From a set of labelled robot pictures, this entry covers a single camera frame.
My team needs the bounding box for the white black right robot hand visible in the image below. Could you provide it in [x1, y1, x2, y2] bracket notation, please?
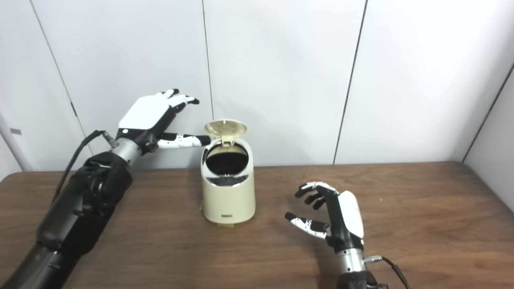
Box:
[285, 181, 365, 253]

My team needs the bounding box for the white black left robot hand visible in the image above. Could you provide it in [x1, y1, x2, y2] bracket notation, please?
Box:
[116, 89, 212, 153]

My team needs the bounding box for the round cream bin lid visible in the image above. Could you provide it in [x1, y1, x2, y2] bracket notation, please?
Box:
[204, 119, 248, 144]

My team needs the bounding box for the cream-colored bin body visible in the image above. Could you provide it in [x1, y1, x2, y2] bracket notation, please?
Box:
[200, 138, 256, 224]

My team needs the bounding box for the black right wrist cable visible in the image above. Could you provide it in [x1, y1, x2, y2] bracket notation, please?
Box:
[363, 255, 410, 289]

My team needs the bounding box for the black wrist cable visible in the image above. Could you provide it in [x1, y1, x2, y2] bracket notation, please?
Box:
[363, 255, 410, 289]
[51, 130, 119, 203]

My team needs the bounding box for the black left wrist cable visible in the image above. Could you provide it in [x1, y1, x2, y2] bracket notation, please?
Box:
[51, 130, 119, 203]

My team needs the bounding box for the white slanted wall post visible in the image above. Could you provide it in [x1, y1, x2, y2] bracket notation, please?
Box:
[0, 112, 33, 171]

